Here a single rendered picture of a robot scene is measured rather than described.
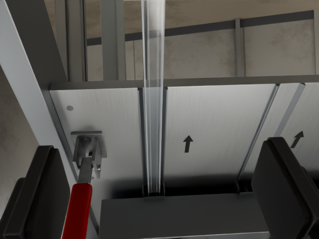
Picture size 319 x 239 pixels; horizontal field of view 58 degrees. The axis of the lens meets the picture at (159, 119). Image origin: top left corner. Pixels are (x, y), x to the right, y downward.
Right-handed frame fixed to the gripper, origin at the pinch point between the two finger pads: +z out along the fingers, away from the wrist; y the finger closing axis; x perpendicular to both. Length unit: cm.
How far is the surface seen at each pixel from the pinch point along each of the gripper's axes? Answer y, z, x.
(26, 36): -8.0, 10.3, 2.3
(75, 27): -10.9, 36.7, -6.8
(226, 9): 78, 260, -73
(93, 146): -5.3, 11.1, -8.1
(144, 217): -1.1, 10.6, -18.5
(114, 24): -6, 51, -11
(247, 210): 10.4, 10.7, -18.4
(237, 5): 86, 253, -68
